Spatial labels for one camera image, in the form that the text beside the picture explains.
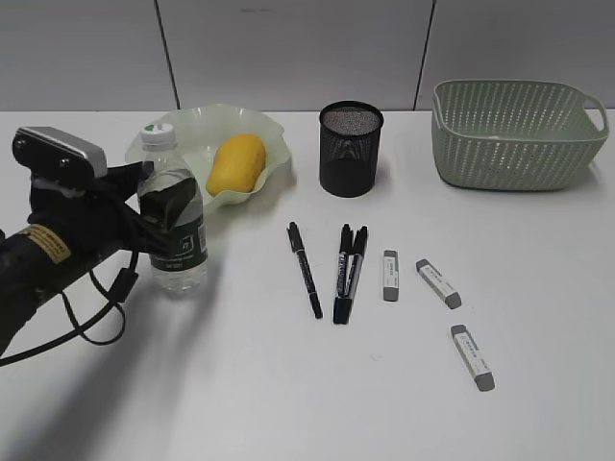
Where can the yellow mango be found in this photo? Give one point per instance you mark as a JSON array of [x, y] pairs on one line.
[[237, 165]]

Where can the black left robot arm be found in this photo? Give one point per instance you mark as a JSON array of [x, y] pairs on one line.
[[25, 288]]

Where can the clear water bottle green label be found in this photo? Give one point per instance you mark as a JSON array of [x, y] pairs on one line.
[[174, 274]]

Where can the black marker pen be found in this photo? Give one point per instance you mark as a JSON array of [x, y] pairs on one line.
[[341, 301], [298, 248], [358, 255]]

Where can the green plastic woven basket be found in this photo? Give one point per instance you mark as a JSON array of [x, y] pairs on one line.
[[514, 135]]

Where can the black mesh pen holder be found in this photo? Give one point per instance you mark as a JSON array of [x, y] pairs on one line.
[[350, 133]]

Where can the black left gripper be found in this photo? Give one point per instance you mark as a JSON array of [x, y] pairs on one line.
[[76, 223]]

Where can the pale green wavy plate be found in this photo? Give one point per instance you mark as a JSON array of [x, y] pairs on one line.
[[201, 131]]

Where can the grey white eraser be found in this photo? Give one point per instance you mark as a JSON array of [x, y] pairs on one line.
[[438, 284], [473, 358], [390, 276]]

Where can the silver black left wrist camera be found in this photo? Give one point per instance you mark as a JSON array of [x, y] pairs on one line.
[[55, 154]]

